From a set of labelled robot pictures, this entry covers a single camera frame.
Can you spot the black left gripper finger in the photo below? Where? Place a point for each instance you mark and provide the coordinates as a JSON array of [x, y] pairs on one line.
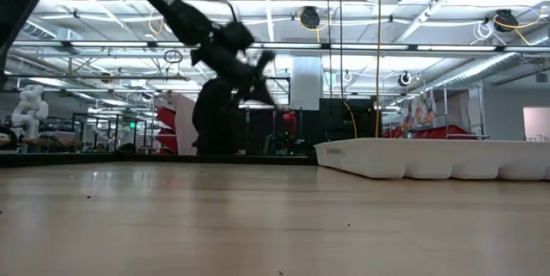
[[266, 95], [265, 59]]

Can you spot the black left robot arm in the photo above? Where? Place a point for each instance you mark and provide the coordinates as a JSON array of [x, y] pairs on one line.
[[172, 5]]

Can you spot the white square pillar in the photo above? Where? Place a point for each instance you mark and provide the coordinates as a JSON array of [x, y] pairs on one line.
[[307, 82]]

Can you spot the person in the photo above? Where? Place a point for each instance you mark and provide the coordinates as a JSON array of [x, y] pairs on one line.
[[212, 117]]

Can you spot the black panel screens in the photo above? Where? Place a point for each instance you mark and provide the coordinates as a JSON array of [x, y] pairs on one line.
[[335, 121]]

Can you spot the red and pink partition panel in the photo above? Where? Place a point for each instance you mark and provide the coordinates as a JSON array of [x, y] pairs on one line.
[[182, 125]]

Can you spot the green exit sign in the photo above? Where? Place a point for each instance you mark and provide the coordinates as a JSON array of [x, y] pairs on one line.
[[132, 124]]

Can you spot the colourful hanging cloth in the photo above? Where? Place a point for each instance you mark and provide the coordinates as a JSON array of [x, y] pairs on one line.
[[423, 110]]

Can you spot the white plastic cutlery tray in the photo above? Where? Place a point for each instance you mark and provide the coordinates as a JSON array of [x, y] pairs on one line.
[[429, 157]]

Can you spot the metal shelf rack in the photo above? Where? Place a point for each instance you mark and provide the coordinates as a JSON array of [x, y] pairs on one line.
[[445, 108]]

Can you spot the white robot figure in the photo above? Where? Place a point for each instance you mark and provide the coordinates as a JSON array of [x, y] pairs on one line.
[[30, 104]]

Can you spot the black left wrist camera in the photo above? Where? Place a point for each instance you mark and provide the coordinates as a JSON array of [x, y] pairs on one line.
[[238, 35]]

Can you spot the black metal table frame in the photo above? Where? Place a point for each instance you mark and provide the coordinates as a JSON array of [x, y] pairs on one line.
[[129, 159]]

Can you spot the black workstation frame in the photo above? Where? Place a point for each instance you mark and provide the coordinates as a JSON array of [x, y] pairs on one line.
[[99, 115]]

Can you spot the silver ventilation duct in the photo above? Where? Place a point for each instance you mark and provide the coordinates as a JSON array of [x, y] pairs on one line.
[[481, 67], [43, 31]]

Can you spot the pink wall board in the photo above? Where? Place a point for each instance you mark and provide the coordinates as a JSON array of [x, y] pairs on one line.
[[537, 123]]

